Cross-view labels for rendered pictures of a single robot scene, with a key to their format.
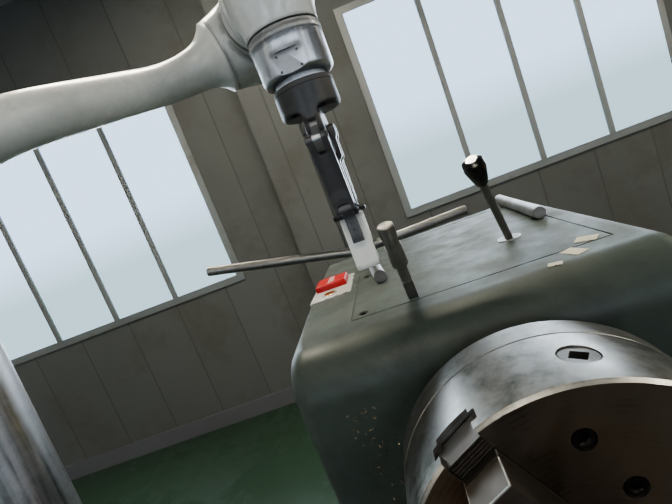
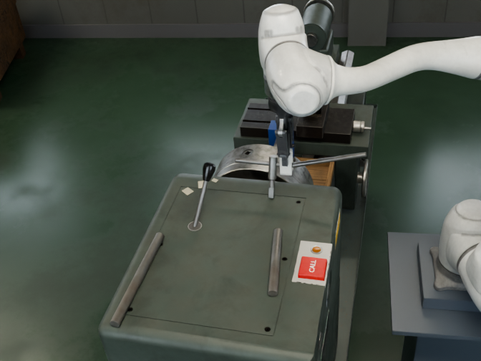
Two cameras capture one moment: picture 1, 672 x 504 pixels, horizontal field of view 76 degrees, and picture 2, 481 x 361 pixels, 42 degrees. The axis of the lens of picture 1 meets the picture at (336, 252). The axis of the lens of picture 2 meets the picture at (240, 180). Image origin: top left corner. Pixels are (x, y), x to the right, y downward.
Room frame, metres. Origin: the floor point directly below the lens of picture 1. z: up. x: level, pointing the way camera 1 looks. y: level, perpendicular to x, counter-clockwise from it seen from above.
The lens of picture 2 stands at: (1.81, 0.01, 2.32)
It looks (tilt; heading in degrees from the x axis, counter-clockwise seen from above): 39 degrees down; 188
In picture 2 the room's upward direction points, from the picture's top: 6 degrees counter-clockwise
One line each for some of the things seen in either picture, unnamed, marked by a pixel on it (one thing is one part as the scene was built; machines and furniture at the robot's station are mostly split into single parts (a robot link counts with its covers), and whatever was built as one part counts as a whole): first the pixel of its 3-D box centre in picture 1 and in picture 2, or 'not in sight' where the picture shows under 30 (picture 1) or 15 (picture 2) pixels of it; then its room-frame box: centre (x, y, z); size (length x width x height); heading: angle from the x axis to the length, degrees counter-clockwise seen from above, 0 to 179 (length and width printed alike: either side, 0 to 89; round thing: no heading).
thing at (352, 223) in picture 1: (351, 222); not in sight; (0.51, -0.03, 1.38); 0.03 x 0.01 x 0.05; 171
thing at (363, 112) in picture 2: not in sight; (305, 127); (-0.30, 0.01, 0.90); 0.53 x 0.30 x 0.06; 81
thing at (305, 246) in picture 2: (339, 300); (312, 270); (0.80, 0.03, 1.23); 0.13 x 0.08 x 0.06; 171
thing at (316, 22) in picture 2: not in sight; (315, 40); (-0.85, 0.07, 1.01); 0.30 x 0.20 x 0.29; 171
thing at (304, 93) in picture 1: (315, 120); (284, 109); (0.54, -0.03, 1.52); 0.08 x 0.07 x 0.09; 171
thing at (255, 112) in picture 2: not in sight; (298, 122); (-0.26, -0.01, 0.95); 0.43 x 0.18 x 0.04; 81
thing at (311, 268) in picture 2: (333, 284); (312, 268); (0.82, 0.03, 1.26); 0.06 x 0.06 x 0.02; 81
